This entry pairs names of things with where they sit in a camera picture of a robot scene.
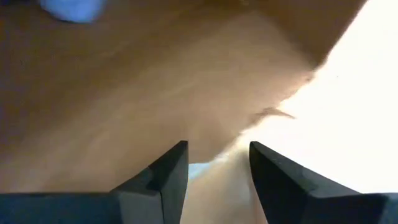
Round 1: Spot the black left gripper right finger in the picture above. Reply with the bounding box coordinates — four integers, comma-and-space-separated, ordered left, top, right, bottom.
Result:
249, 141, 398, 224

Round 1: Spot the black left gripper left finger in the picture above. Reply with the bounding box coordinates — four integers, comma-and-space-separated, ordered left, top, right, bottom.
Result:
0, 140, 189, 224

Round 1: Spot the brown cardboard box blue print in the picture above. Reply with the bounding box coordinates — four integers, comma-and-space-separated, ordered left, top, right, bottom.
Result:
0, 0, 368, 195

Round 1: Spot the blue rounded object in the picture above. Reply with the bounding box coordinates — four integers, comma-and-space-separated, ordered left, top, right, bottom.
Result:
39, 0, 107, 24

